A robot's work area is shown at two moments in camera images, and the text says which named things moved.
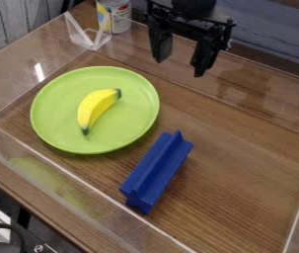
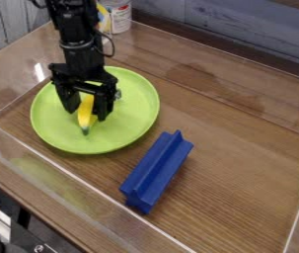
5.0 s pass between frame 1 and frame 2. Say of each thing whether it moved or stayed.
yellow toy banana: stayed
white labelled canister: stayed
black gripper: moved
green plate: stayed
